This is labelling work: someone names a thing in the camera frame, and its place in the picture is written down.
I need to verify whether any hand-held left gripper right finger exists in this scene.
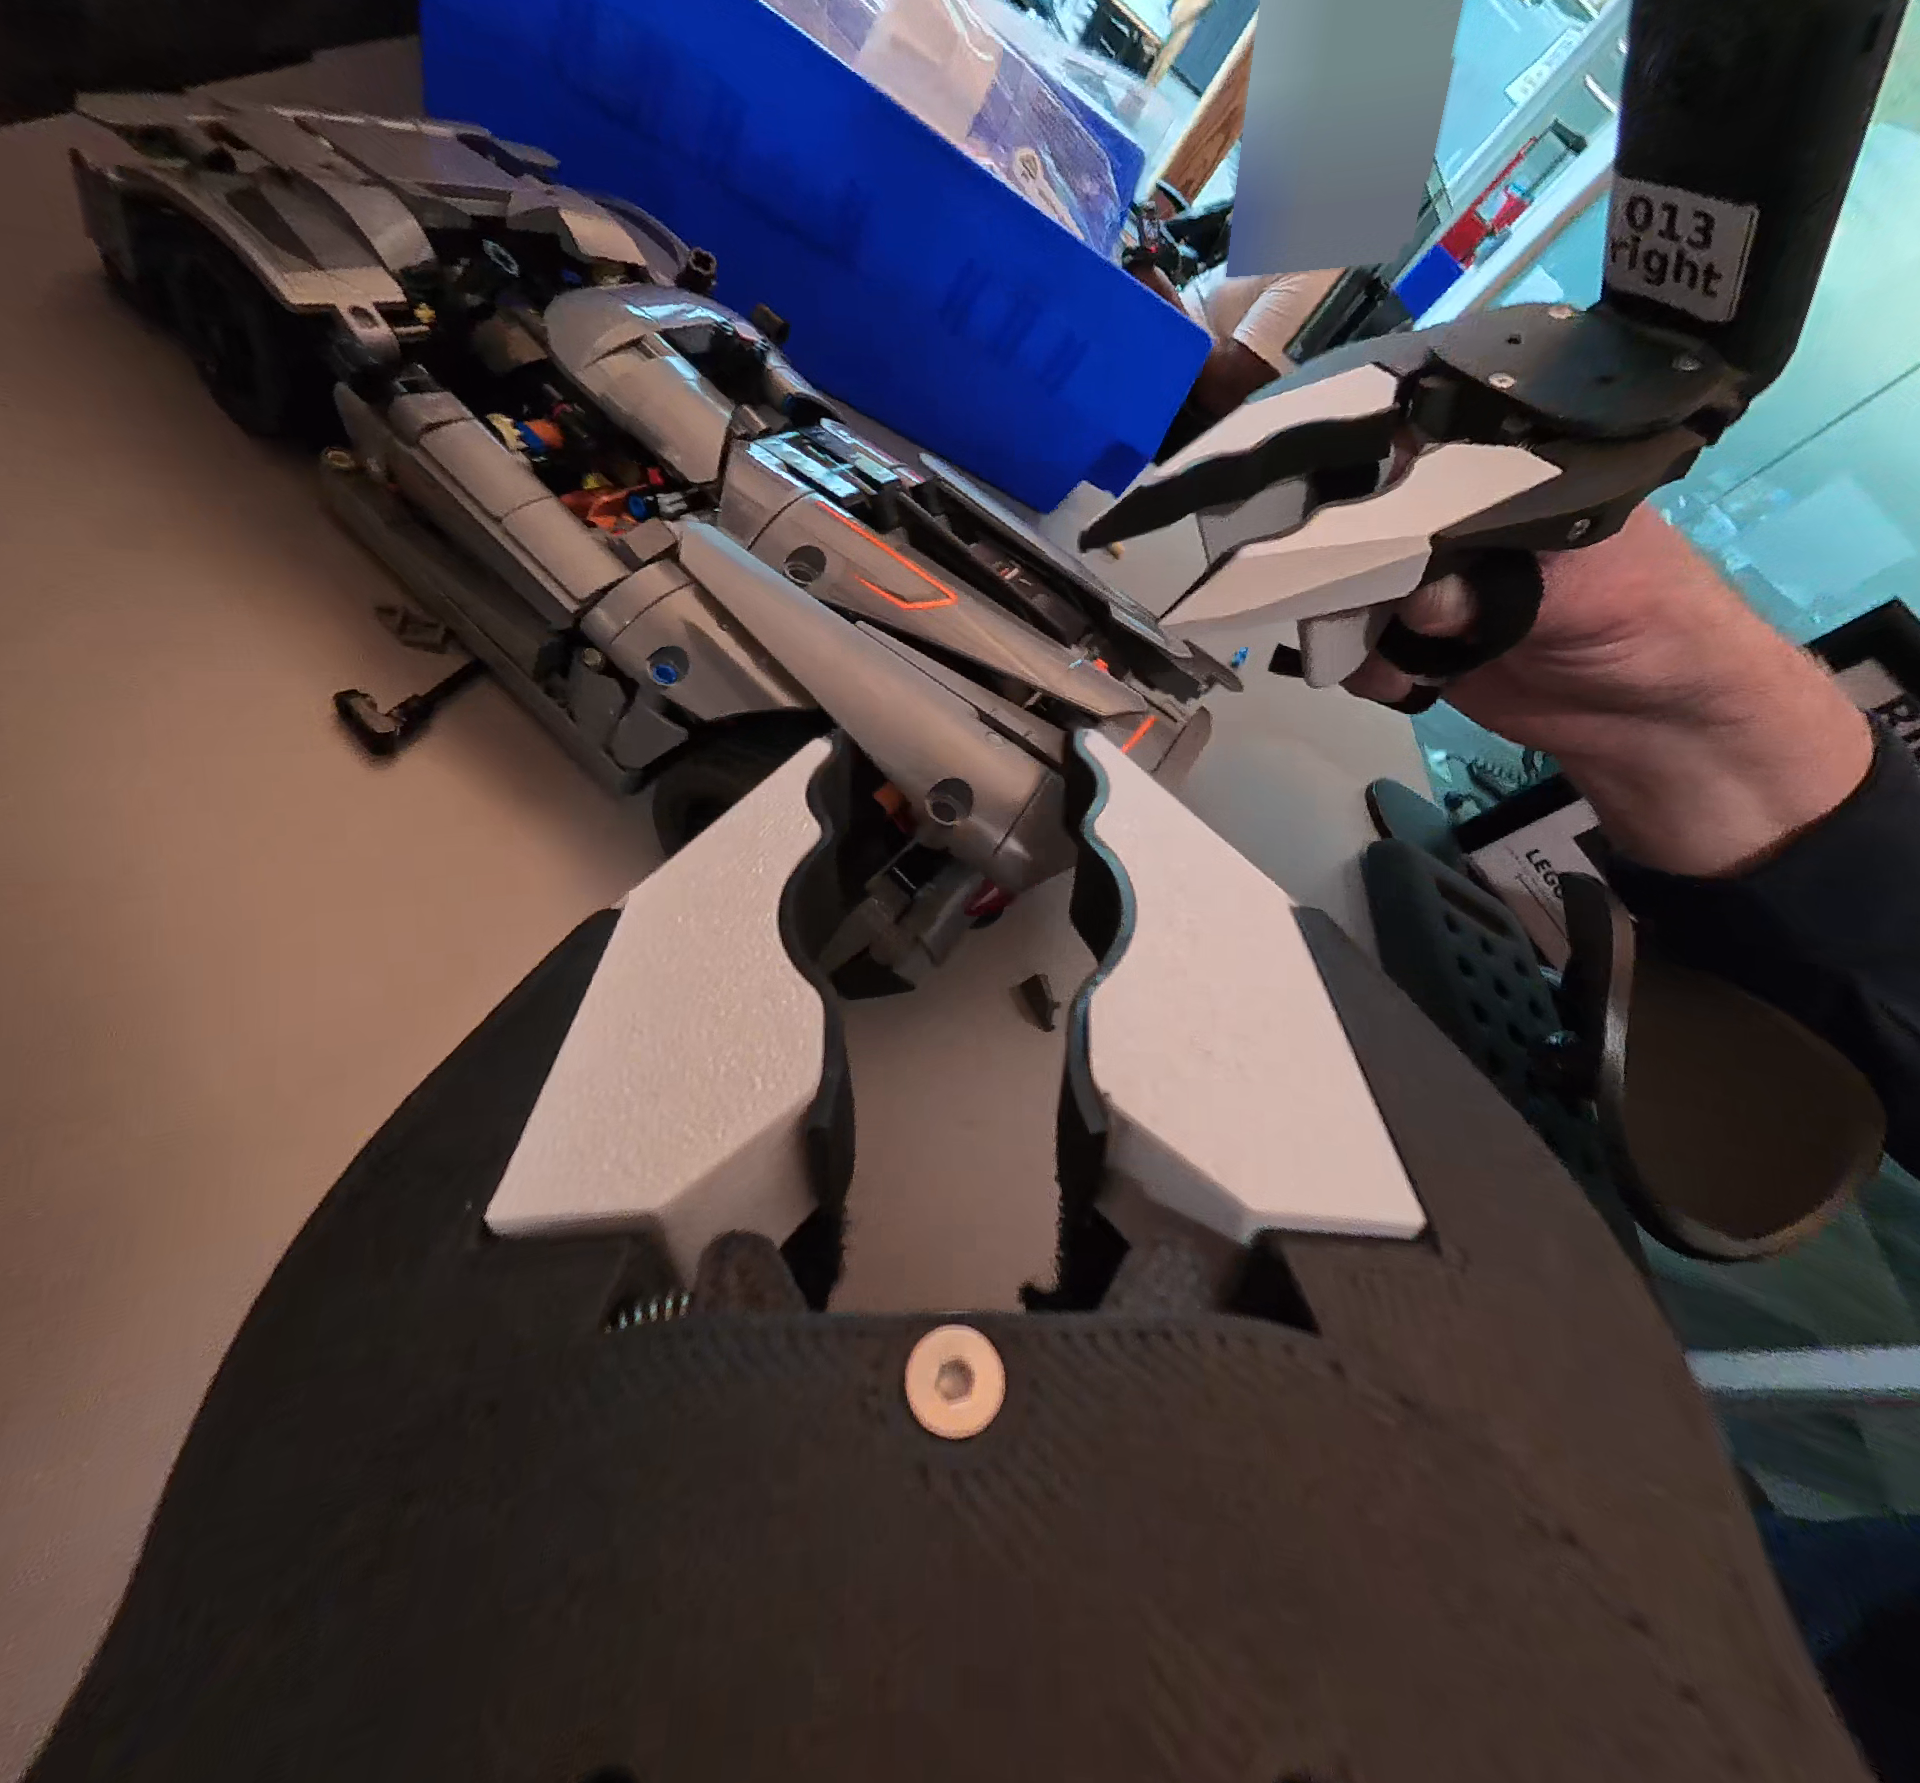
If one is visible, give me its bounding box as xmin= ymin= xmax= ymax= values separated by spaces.
xmin=1058 ymin=726 xmax=1428 ymax=1245

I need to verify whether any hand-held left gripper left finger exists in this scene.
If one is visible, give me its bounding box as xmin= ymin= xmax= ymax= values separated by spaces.
xmin=480 ymin=732 xmax=856 ymax=1242

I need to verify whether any grey toy brick car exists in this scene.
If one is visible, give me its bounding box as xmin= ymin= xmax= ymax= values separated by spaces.
xmin=68 ymin=88 xmax=1247 ymax=1005

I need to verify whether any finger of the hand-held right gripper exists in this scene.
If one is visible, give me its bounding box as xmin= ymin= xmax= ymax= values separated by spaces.
xmin=1075 ymin=362 xmax=1420 ymax=558
xmin=1154 ymin=437 xmax=1564 ymax=637

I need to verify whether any person's right hand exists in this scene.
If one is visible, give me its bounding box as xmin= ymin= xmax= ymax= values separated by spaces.
xmin=1338 ymin=505 xmax=1880 ymax=876

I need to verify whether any blue plastic bin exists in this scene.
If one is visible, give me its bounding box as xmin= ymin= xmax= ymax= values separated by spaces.
xmin=404 ymin=0 xmax=1213 ymax=514

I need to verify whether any black axle piece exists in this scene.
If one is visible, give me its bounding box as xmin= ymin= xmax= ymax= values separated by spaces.
xmin=333 ymin=656 xmax=483 ymax=757

